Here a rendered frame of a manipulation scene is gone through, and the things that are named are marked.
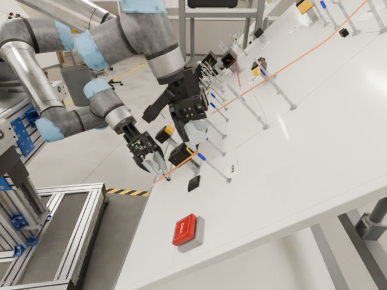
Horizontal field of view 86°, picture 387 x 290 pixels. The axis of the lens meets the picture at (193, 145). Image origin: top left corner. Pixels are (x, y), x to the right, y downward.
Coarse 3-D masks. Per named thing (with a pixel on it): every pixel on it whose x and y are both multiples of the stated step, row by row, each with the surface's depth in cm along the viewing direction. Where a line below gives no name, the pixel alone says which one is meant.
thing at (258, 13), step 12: (180, 0) 117; (252, 0) 158; (264, 0) 113; (180, 12) 121; (192, 12) 123; (204, 12) 122; (216, 12) 122; (228, 12) 121; (240, 12) 121; (252, 12) 120; (180, 24) 124; (192, 24) 171; (180, 36) 128; (192, 36) 176; (180, 48) 131; (192, 48) 181
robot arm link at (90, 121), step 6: (84, 108) 66; (78, 114) 64; (84, 114) 65; (90, 114) 66; (84, 120) 65; (90, 120) 66; (96, 120) 67; (102, 120) 68; (84, 126) 65; (90, 126) 67; (96, 126) 69; (102, 126) 72
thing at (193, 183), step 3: (195, 177) 57; (198, 177) 57; (189, 180) 59; (192, 180) 57; (195, 180) 56; (198, 180) 56; (189, 183) 57; (192, 183) 56; (195, 183) 55; (198, 183) 55; (189, 186) 56; (192, 186) 55; (195, 186) 55; (189, 189) 56; (192, 189) 56
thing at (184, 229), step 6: (186, 216) 43; (192, 216) 41; (180, 222) 43; (186, 222) 41; (192, 222) 41; (180, 228) 41; (186, 228) 40; (192, 228) 40; (174, 234) 41; (180, 234) 40; (186, 234) 39; (192, 234) 39; (174, 240) 40; (180, 240) 39; (186, 240) 39
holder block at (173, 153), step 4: (180, 144) 59; (184, 144) 59; (176, 148) 60; (180, 148) 57; (172, 152) 60; (176, 152) 57; (180, 152) 56; (184, 152) 57; (172, 156) 58; (176, 156) 57; (180, 156) 57; (184, 156) 57; (188, 156) 57; (168, 160) 59; (172, 160) 58; (176, 160) 58; (180, 160) 58; (184, 160) 58; (188, 160) 58; (176, 164) 59
